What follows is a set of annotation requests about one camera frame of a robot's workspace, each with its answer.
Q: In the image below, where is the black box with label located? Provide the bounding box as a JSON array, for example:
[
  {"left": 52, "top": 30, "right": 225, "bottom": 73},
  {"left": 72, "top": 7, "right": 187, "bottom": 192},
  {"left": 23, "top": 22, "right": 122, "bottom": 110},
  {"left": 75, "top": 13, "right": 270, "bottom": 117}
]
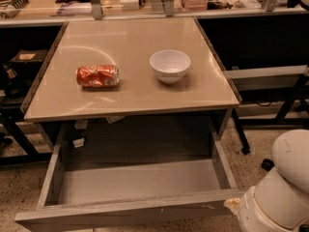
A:
[{"left": 10, "top": 49, "right": 48, "bottom": 72}]

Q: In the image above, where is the long background desk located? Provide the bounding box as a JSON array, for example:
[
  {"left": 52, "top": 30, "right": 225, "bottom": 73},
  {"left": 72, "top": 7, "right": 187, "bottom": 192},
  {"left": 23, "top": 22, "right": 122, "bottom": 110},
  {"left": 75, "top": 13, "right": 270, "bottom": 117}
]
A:
[{"left": 0, "top": 0, "right": 309, "bottom": 27}]

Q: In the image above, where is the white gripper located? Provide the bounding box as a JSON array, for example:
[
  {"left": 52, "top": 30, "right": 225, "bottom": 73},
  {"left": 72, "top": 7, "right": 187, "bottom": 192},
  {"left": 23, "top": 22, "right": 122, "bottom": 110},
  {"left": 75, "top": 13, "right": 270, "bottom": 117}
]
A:
[{"left": 224, "top": 187, "right": 296, "bottom": 232}]

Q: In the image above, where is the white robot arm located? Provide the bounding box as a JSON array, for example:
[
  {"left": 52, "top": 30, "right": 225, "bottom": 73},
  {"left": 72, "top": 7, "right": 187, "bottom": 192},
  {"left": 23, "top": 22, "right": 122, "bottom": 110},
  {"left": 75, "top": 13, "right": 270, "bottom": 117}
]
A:
[{"left": 224, "top": 130, "right": 309, "bottom": 232}]

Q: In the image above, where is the white bowl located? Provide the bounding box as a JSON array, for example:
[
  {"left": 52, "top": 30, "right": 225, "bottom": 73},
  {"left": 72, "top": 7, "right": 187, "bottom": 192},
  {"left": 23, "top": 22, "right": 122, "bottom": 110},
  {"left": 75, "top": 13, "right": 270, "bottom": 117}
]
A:
[{"left": 150, "top": 49, "right": 191, "bottom": 84}]

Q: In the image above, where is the grey drawer cabinet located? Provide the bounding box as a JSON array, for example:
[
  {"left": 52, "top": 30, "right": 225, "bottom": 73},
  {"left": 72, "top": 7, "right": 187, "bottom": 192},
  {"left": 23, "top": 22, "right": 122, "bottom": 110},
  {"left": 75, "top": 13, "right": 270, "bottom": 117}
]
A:
[{"left": 20, "top": 16, "right": 243, "bottom": 166}]

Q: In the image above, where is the crushed orange soda can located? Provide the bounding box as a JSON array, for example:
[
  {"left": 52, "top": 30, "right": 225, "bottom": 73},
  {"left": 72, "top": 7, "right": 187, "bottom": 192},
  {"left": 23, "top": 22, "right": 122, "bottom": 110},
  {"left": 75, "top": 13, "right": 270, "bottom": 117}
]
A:
[{"left": 76, "top": 65, "right": 120, "bottom": 88}]

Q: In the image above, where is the grey top drawer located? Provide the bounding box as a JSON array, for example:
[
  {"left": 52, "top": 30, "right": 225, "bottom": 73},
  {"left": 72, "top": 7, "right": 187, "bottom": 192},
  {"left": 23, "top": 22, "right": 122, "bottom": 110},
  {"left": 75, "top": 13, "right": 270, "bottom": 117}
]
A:
[{"left": 15, "top": 116, "right": 241, "bottom": 232}]

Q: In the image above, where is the black office chair base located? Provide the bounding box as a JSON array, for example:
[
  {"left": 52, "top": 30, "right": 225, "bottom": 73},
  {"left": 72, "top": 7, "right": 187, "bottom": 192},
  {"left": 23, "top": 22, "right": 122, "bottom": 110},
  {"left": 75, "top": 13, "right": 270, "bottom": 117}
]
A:
[{"left": 261, "top": 159, "right": 274, "bottom": 171}]

